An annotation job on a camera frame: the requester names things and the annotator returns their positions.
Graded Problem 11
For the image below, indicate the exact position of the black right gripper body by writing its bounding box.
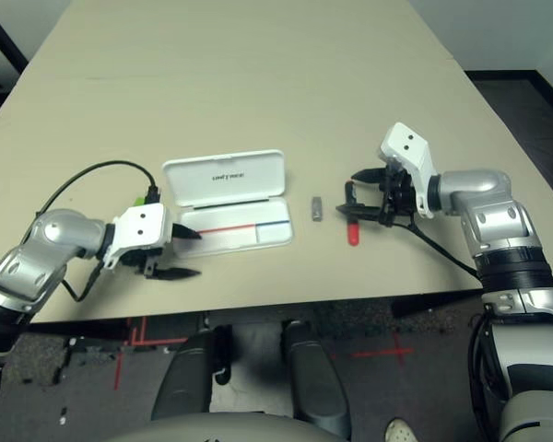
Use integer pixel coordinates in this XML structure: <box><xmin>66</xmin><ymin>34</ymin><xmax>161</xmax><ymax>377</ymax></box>
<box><xmin>378</xmin><ymin>163</ymin><xmax>418</xmax><ymax>227</ymax></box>

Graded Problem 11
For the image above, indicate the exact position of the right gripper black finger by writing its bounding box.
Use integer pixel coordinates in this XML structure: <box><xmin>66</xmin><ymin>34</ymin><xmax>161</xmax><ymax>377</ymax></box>
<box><xmin>335</xmin><ymin>204</ymin><xmax>383</xmax><ymax>220</ymax></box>
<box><xmin>349</xmin><ymin>168</ymin><xmax>386</xmax><ymax>184</ymax></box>

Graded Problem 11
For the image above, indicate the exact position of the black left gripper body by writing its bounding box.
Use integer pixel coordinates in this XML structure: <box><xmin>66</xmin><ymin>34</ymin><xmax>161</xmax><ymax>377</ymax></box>
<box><xmin>119</xmin><ymin>246</ymin><xmax>166</xmax><ymax>280</ymax></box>

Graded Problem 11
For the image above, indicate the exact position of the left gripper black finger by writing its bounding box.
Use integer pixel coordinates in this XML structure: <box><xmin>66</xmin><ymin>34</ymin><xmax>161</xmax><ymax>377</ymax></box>
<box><xmin>154</xmin><ymin>266</ymin><xmax>202</xmax><ymax>282</ymax></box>
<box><xmin>171</xmin><ymin>223</ymin><xmax>203</xmax><ymax>241</ymax></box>

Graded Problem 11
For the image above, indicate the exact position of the black marker with red cap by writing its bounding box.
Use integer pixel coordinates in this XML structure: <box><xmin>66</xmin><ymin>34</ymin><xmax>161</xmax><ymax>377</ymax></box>
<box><xmin>344</xmin><ymin>180</ymin><xmax>361</xmax><ymax>245</ymax></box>

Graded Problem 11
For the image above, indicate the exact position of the white plastic pencil case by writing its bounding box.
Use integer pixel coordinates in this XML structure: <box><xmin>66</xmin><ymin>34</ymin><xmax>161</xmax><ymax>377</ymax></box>
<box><xmin>160</xmin><ymin>148</ymin><xmax>295</xmax><ymax>252</ymax></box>

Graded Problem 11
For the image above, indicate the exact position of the dark grey robot left leg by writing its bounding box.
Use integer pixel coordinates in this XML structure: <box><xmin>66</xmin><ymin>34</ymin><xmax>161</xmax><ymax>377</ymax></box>
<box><xmin>150</xmin><ymin>324</ymin><xmax>234</xmax><ymax>423</ymax></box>

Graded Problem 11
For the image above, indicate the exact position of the dark grey robot leg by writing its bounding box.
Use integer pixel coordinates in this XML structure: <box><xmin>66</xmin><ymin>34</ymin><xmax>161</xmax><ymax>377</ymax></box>
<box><xmin>280</xmin><ymin>320</ymin><xmax>352</xmax><ymax>438</ymax></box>
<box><xmin>150</xmin><ymin>324</ymin><xmax>234</xmax><ymax>423</ymax></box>

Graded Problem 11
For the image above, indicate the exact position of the beige robot torso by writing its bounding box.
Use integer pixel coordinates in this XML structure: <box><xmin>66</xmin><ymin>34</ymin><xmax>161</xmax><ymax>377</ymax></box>
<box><xmin>105</xmin><ymin>412</ymin><xmax>347</xmax><ymax>442</ymax></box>

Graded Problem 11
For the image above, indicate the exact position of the dark grey robot right leg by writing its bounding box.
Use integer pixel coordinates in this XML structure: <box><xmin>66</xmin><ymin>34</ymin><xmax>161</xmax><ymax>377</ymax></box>
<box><xmin>280</xmin><ymin>320</ymin><xmax>352</xmax><ymax>438</ymax></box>

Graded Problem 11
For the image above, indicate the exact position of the white perforated shoe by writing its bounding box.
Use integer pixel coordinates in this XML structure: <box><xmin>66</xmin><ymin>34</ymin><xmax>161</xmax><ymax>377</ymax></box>
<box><xmin>384</xmin><ymin>417</ymin><xmax>418</xmax><ymax>442</ymax></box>

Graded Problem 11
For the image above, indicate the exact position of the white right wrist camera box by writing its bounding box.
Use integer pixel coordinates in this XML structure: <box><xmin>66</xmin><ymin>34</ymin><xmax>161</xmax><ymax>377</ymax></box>
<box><xmin>379</xmin><ymin>122</ymin><xmax>437</xmax><ymax>218</ymax></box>

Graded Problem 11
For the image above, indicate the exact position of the black furniture frame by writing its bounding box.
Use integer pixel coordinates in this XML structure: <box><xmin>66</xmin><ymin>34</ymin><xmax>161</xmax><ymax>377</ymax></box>
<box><xmin>0</xmin><ymin>0</ymin><xmax>29</xmax><ymax>100</ymax></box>

